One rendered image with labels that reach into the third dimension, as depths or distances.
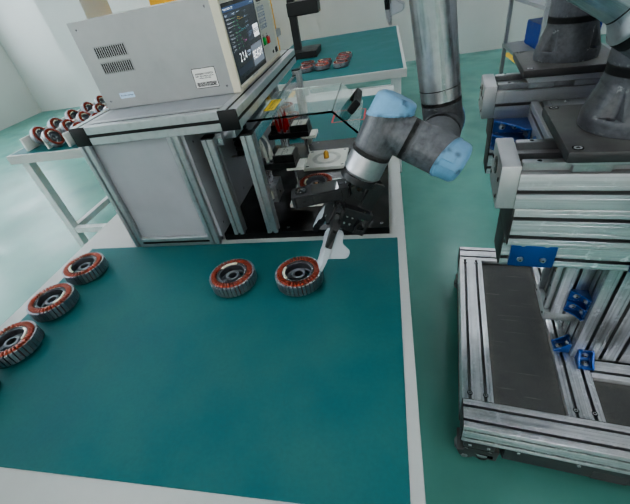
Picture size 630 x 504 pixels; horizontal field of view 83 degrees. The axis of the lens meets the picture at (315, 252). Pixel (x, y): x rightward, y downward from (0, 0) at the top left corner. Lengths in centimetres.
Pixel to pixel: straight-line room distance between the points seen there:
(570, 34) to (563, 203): 54
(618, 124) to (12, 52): 890
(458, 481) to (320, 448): 84
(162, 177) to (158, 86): 23
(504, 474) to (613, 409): 37
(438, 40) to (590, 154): 31
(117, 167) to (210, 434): 71
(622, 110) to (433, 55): 31
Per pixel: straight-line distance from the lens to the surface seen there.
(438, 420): 149
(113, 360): 90
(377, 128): 66
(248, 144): 91
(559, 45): 123
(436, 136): 67
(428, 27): 74
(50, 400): 92
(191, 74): 103
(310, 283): 80
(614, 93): 78
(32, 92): 917
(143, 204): 112
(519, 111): 125
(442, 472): 142
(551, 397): 137
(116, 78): 114
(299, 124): 130
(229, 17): 102
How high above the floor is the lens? 132
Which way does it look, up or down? 38 degrees down
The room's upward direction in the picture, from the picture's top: 11 degrees counter-clockwise
